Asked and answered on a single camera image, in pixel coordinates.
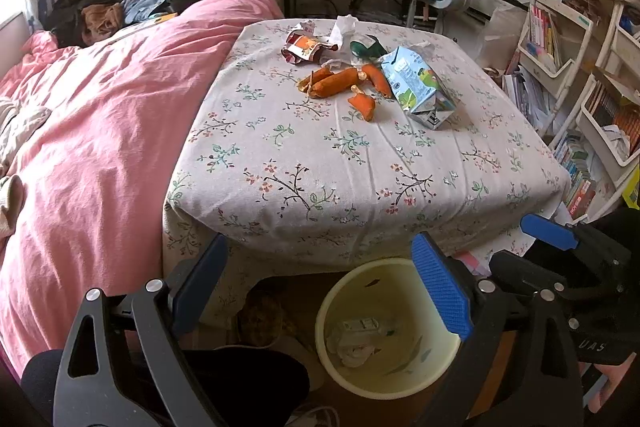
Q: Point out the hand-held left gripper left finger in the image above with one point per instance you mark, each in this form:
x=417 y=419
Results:
x=199 y=279

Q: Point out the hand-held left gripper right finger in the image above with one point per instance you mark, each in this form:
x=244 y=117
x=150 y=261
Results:
x=442 y=287

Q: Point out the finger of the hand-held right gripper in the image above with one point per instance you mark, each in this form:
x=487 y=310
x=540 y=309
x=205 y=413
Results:
x=547 y=230
x=515 y=267

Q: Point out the pale yellow trash bin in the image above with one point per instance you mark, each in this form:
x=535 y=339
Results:
x=350 y=287

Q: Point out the long orange sausage wrapper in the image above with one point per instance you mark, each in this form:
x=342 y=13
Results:
x=336 y=83

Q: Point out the brown fuzzy slipper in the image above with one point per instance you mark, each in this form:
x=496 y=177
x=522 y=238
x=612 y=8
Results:
x=260 y=314

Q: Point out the white crumpled wrapper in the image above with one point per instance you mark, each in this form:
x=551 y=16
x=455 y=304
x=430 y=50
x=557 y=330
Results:
x=357 y=339

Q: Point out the floral bed sheet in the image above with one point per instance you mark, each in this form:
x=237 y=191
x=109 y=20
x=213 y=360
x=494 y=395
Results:
x=310 y=167

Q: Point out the pink blanket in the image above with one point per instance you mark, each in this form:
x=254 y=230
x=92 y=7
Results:
x=100 y=132

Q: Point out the white book cart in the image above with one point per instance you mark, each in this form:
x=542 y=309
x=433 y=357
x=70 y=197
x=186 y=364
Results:
x=550 y=42

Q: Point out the blue drink carton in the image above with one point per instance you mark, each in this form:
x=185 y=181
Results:
x=412 y=84

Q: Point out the white plastic bag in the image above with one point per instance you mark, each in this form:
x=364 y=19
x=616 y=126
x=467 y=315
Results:
x=502 y=34

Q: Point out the small orange sausage wrapper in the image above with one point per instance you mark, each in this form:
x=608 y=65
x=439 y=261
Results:
x=314 y=78

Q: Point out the cream crumpled cloth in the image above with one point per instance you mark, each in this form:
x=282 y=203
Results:
x=20 y=127

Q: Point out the green crumpled wrapper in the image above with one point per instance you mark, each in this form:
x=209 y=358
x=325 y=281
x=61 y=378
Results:
x=365 y=47

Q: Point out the red snack wrapper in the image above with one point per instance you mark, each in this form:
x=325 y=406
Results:
x=306 y=48

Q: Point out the brown garment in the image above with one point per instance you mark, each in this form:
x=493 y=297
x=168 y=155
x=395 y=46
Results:
x=102 y=22

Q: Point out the white crumpled tissue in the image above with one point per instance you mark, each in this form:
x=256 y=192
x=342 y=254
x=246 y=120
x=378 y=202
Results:
x=342 y=29

